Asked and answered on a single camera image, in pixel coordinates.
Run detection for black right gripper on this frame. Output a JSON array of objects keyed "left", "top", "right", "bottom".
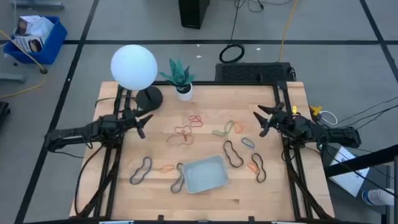
[{"left": 252, "top": 102, "right": 295, "bottom": 138}]

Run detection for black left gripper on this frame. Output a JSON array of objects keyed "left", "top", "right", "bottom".
[{"left": 122, "top": 107, "right": 154, "bottom": 140}]

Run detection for small blue rubber band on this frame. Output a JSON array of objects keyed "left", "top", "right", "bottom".
[{"left": 241, "top": 137, "right": 256, "bottom": 149}]

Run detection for large tan rubber band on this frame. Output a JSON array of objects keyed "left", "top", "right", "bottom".
[{"left": 166, "top": 133, "right": 195, "bottom": 147}]

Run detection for black rubber band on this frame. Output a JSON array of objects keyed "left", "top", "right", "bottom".
[{"left": 251, "top": 152, "right": 267, "bottom": 184}]

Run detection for rubber bands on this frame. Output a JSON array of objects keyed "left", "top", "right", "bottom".
[{"left": 129, "top": 156, "right": 153, "bottom": 185}]

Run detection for grey rubber band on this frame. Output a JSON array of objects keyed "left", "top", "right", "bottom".
[{"left": 170, "top": 162, "right": 186, "bottom": 194}]

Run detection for white plastic bin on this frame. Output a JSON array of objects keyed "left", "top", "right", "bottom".
[{"left": 182, "top": 154, "right": 231, "bottom": 195}]

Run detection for black vented computer case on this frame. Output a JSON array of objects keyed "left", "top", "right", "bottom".
[{"left": 215, "top": 62, "right": 296, "bottom": 83}]

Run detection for green plant in white pot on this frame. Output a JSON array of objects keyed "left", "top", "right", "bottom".
[{"left": 159, "top": 58, "right": 196, "bottom": 102}]

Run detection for white globe lamp black stand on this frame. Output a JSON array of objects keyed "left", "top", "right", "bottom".
[{"left": 110, "top": 44, "right": 164, "bottom": 112}]

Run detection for white printed sheet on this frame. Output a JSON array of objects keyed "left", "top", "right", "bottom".
[{"left": 328, "top": 146, "right": 371, "bottom": 197}]

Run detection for black metal bar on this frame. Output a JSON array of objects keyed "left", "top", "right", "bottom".
[{"left": 323, "top": 144, "right": 398, "bottom": 178}]

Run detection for blue plastic crate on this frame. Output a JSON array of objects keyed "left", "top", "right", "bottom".
[{"left": 2, "top": 15, "right": 68, "bottom": 65}]

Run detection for black computer tower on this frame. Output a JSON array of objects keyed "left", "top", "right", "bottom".
[{"left": 178, "top": 0, "right": 211, "bottom": 30}]

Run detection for grey metal bar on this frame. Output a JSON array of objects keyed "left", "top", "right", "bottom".
[
  {"left": 0, "top": 73, "right": 25, "bottom": 83},
  {"left": 11, "top": 1, "right": 65, "bottom": 9}
]

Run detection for white printed carton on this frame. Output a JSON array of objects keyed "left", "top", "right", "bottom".
[
  {"left": 14, "top": 35, "right": 44, "bottom": 53},
  {"left": 15, "top": 14, "right": 55, "bottom": 40}
]

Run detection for black floor object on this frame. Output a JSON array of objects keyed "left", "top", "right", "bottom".
[{"left": 0, "top": 101, "right": 11, "bottom": 125}]

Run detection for white bottle blue cap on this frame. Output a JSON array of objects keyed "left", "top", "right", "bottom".
[{"left": 361, "top": 188, "right": 395, "bottom": 207}]

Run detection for black lamp cable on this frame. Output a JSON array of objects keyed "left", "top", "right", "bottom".
[{"left": 95, "top": 96, "right": 137, "bottom": 108}]

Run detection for white coiled cable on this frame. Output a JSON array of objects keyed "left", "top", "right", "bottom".
[{"left": 320, "top": 110, "right": 339, "bottom": 126}]

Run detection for black coiled cable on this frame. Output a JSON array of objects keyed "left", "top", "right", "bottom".
[{"left": 219, "top": 43, "right": 246, "bottom": 64}]

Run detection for yellow floor cable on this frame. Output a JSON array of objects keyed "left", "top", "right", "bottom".
[
  {"left": 277, "top": 0, "right": 299, "bottom": 62},
  {"left": 0, "top": 29, "right": 47, "bottom": 100}
]

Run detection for black arm base cable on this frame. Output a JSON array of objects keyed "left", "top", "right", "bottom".
[{"left": 73, "top": 145, "right": 105, "bottom": 216}]

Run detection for black floor cable tangle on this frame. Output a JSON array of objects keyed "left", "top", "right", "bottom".
[{"left": 233, "top": 0, "right": 295, "bottom": 13}]

